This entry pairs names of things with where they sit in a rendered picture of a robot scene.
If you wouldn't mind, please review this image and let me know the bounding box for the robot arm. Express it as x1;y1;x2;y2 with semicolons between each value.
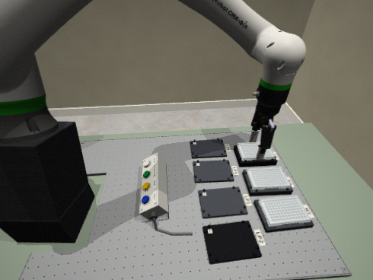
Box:
0;0;306;144

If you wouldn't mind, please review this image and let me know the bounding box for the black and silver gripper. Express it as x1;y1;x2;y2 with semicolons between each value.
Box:
249;101;281;160

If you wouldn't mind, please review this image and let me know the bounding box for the white button panel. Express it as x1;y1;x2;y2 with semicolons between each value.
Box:
139;153;193;235

